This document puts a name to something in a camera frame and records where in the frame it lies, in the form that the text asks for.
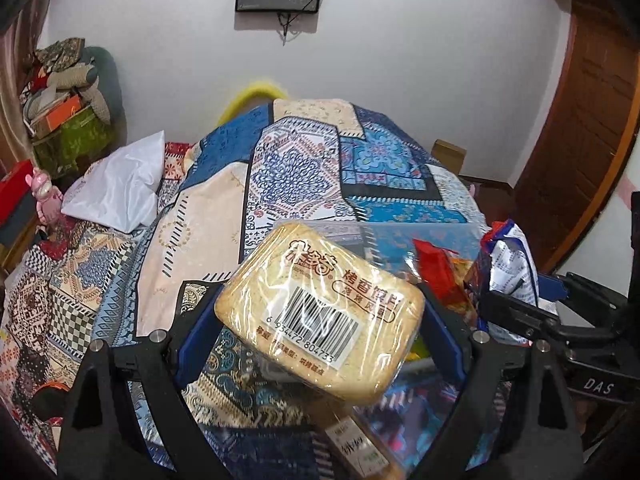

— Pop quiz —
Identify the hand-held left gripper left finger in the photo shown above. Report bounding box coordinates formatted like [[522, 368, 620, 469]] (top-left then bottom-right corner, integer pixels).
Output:
[[57, 285, 231, 480]]

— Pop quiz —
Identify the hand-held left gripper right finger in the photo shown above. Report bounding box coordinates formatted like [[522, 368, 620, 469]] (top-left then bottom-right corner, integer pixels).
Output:
[[405, 282, 586, 480]]

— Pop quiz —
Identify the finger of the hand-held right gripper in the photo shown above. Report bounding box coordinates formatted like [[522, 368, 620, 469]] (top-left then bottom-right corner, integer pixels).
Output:
[[479, 290, 559, 349], [539, 271, 629, 322]]

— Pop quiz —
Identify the blue white snack packet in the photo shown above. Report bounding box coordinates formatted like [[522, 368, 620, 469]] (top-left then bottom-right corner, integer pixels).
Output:
[[477, 220, 540, 346]]

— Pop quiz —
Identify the red snack packet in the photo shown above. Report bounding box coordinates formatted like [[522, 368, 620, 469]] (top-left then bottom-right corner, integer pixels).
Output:
[[412, 239, 478, 326]]

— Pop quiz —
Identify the clear plastic storage box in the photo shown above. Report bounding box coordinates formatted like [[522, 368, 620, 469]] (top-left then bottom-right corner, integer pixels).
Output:
[[280, 217, 496, 480]]

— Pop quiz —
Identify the toast slice packet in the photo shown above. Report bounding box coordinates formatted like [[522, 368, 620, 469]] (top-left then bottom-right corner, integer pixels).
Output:
[[214, 220, 426, 403]]

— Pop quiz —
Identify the white wardrobe sliding door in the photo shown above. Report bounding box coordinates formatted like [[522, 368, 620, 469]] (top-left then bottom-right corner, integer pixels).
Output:
[[555, 125, 640, 281]]

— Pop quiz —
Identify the brown tube snack white label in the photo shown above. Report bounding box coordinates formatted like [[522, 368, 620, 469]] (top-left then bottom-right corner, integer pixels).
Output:
[[322, 410, 401, 480]]

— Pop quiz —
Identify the orange rimmed dark object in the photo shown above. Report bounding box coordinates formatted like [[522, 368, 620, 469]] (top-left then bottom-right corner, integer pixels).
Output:
[[30, 380, 71, 421]]

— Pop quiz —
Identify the wooden door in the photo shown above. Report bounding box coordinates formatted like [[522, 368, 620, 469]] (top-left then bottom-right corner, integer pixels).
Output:
[[512, 5, 640, 271]]

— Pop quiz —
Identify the cardboard box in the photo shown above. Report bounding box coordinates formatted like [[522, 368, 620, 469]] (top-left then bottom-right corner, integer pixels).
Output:
[[431, 139, 467, 171]]

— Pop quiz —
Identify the white pillow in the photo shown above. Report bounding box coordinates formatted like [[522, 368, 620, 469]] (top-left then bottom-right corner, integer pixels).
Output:
[[61, 130, 166, 233]]

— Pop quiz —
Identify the blue patchwork quilt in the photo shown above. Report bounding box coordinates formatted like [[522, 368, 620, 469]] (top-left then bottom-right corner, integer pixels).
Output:
[[0, 97, 496, 480]]

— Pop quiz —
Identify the grey box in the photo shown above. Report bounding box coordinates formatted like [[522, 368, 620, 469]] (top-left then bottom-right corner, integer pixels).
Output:
[[0, 205, 38, 261]]

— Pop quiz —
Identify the pink toy figure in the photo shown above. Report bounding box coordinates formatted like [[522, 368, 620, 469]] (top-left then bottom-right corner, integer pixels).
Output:
[[31, 167, 63, 223]]

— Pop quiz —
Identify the red box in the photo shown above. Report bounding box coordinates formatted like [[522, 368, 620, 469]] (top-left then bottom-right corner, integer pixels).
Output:
[[0, 160, 33, 223]]

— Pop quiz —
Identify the yellow curved object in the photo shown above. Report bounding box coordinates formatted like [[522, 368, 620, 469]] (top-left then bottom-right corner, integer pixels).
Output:
[[215, 80, 291, 126]]

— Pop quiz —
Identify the orange box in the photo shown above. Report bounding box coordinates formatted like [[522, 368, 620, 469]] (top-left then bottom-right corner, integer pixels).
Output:
[[30, 95, 83, 136]]

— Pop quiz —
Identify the grey green bolster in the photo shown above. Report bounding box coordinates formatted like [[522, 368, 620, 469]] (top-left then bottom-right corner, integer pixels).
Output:
[[82, 46, 126, 126]]

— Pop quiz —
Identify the patterned folded cloth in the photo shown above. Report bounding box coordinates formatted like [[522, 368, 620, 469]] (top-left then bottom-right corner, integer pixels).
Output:
[[35, 37, 86, 73]]

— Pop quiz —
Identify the brown striped curtain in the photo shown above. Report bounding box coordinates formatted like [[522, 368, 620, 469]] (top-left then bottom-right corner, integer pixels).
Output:
[[0, 0, 56, 191]]

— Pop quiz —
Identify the hanging black cable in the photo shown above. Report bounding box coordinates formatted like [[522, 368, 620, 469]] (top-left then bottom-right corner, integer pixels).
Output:
[[277, 7, 301, 46]]

